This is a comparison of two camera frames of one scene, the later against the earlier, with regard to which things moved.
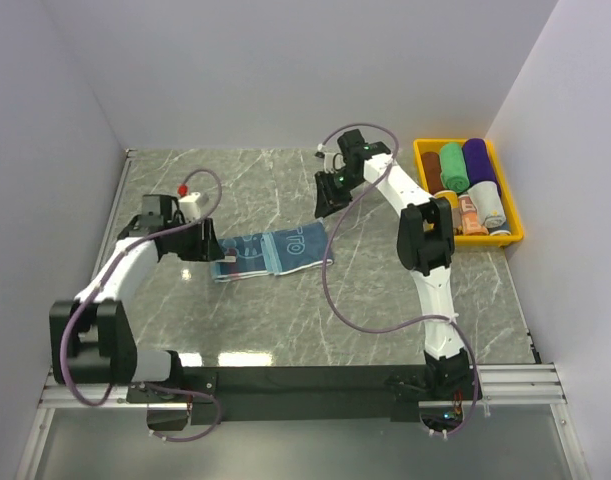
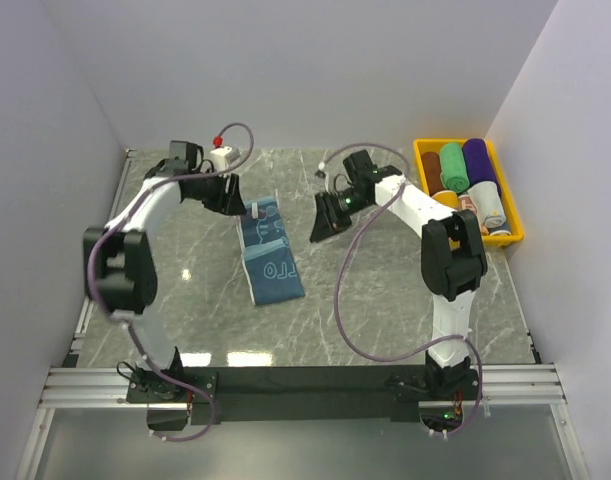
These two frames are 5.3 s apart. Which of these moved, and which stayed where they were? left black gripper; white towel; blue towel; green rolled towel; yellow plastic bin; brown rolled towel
Moved: left black gripper; blue towel
Stayed: green rolled towel; white towel; brown rolled towel; yellow plastic bin
